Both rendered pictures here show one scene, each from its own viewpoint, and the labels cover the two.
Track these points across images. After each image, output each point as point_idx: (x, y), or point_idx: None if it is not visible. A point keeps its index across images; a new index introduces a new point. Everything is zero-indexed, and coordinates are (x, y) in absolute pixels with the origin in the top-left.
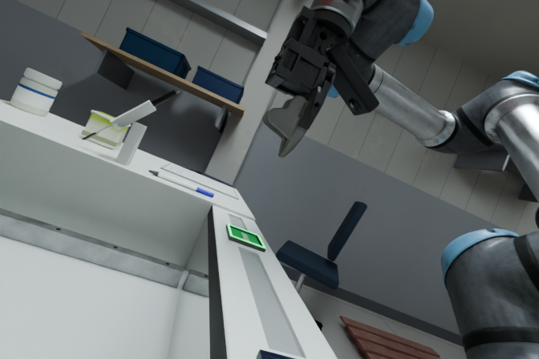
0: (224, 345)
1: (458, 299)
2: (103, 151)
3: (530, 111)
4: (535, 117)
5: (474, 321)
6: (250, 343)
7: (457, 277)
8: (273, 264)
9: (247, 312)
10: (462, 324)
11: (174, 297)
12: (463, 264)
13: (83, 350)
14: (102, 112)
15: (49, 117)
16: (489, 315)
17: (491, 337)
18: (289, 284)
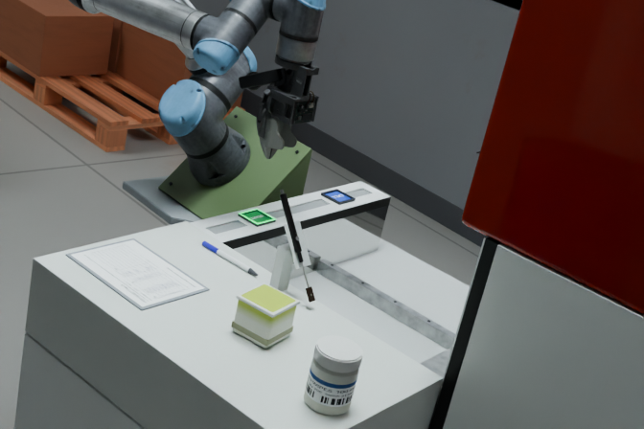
0: (343, 210)
1: (204, 139)
2: None
3: None
4: None
5: (215, 143)
6: (335, 206)
7: (202, 128)
8: (265, 207)
9: (324, 208)
10: (206, 148)
11: None
12: (204, 120)
13: (317, 298)
14: (277, 306)
15: (297, 398)
16: (219, 135)
17: (222, 144)
18: (277, 202)
